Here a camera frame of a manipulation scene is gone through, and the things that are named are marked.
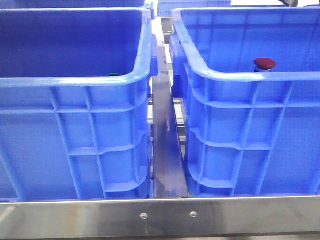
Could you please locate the right blue plastic bin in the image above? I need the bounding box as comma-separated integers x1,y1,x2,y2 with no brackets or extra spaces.
170,7,320,197

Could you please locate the green mushroom push button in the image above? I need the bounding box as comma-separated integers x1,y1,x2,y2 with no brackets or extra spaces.
107,72,120,77

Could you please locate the far left blue bin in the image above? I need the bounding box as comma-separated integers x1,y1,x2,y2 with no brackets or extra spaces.
0,0,154,10

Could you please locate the blue plastic bin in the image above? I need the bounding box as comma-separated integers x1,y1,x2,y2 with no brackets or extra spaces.
170,7,320,197
0,8,158,203

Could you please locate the red mushroom push button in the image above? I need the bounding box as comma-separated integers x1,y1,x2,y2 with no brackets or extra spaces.
253,57,277,73

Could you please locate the far right blue bin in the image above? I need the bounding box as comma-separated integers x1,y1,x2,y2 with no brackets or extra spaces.
157,0,232,17

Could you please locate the steel divider rail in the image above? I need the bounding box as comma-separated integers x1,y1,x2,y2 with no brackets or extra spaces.
152,39,189,198

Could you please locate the left blue plastic bin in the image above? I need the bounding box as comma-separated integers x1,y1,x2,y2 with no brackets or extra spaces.
0,8,158,203

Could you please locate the steel front rail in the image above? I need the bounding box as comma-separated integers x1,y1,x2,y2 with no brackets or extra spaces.
0,195,320,240

